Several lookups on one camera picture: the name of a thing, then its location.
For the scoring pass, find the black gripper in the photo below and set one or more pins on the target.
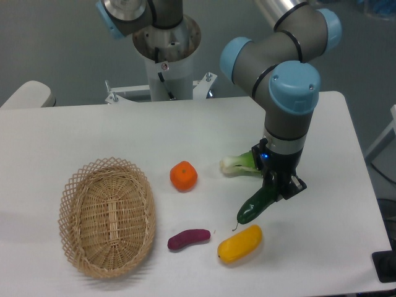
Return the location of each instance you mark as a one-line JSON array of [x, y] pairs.
[[273, 166]]

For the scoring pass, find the green cucumber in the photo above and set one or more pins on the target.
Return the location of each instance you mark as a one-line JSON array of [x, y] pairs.
[[256, 204]]

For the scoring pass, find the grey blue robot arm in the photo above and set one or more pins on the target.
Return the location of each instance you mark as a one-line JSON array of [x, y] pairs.
[[275, 72]]

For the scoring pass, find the green white bok choy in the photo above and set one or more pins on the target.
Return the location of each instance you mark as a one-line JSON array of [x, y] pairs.
[[239, 165]]

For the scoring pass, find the yellow mango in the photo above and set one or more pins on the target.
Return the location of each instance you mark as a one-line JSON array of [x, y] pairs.
[[240, 245]]

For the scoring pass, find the orange tangerine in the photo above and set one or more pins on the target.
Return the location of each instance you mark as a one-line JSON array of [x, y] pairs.
[[183, 176]]

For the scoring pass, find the purple sweet potato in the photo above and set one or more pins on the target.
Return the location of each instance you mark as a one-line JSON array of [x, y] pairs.
[[188, 237]]

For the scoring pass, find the black device at edge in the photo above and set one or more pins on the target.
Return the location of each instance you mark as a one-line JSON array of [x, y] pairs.
[[384, 262]]

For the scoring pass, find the woven wicker basket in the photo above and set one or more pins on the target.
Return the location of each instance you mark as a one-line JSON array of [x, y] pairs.
[[107, 218]]

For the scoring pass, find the white chair armrest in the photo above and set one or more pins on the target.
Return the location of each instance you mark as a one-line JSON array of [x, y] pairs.
[[32, 94]]

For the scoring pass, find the white furniture frame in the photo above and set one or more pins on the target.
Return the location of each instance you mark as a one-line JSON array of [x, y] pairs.
[[382, 140]]

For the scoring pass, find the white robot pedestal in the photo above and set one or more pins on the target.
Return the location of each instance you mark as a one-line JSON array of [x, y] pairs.
[[168, 55]]

